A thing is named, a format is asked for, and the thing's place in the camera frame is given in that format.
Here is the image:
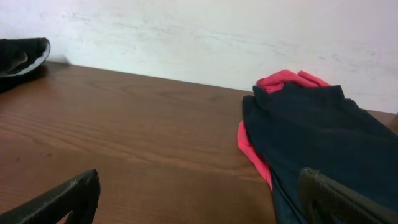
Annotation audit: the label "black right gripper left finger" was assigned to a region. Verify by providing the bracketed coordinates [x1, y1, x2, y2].
[1, 169, 101, 224]

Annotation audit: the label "orange red garment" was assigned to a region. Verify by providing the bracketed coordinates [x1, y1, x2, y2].
[237, 70, 330, 191]

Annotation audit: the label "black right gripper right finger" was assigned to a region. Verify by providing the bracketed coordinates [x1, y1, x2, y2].
[298, 167, 397, 224]

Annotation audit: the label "navy blue shorts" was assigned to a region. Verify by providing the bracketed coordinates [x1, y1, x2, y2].
[243, 83, 397, 223]

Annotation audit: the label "black shorts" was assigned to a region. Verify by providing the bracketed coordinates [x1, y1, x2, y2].
[1, 37, 51, 93]

